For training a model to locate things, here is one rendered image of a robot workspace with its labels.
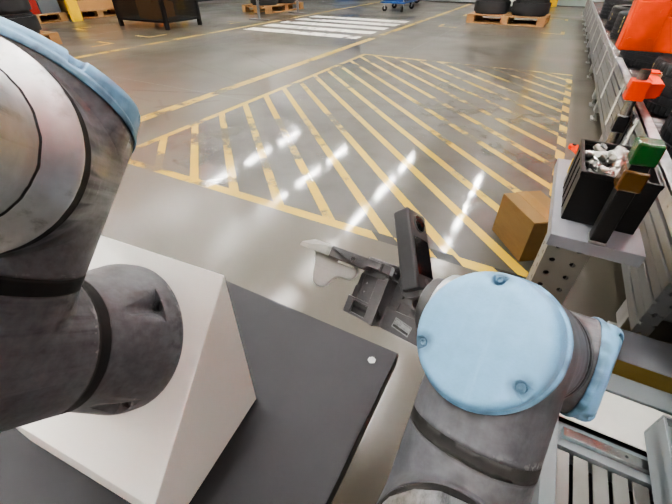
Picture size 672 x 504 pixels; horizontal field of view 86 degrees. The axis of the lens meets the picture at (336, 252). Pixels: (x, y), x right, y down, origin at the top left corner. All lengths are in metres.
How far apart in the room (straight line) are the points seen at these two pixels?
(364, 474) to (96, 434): 0.57
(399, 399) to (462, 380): 0.79
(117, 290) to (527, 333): 0.41
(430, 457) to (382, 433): 0.72
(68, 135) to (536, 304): 0.32
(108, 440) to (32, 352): 0.23
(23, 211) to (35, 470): 0.54
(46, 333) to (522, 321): 0.37
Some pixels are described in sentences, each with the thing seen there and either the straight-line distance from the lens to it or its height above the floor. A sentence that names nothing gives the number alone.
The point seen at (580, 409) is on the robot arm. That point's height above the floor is 0.61.
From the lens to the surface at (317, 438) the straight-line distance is 0.65.
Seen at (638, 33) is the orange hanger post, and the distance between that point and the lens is 2.79.
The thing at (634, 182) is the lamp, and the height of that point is 0.59.
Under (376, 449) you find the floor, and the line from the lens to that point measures 0.97.
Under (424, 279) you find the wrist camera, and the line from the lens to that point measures 0.46.
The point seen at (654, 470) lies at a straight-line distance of 1.05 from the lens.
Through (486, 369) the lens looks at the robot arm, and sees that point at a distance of 0.24.
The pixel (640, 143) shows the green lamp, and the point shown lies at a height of 0.66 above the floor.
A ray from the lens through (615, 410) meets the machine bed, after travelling 1.13.
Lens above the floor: 0.89
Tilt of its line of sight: 39 degrees down
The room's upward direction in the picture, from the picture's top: straight up
